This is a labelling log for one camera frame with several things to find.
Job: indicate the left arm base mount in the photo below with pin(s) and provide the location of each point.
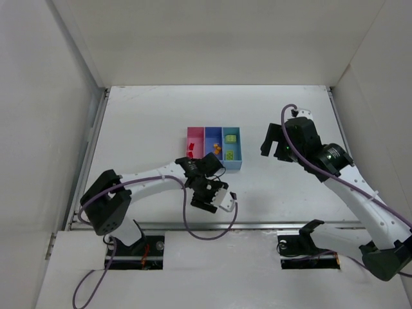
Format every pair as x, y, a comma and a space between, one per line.
148, 256

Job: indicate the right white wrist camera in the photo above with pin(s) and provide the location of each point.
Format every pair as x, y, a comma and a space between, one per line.
300, 112

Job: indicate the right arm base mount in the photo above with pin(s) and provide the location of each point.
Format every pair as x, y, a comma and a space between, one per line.
298, 251

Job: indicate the pink container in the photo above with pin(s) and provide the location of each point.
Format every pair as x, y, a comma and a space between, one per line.
196, 135

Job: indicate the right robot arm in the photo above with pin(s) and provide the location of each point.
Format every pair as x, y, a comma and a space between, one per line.
384, 246

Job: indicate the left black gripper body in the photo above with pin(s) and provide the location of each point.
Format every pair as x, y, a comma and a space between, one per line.
204, 194

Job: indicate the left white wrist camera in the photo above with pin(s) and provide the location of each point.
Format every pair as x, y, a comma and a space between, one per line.
225, 200

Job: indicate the light blue container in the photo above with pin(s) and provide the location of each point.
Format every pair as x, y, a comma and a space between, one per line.
236, 164

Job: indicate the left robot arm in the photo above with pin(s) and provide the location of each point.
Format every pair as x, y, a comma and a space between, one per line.
105, 204

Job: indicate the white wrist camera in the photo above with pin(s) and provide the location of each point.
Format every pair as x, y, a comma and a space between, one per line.
225, 200
300, 112

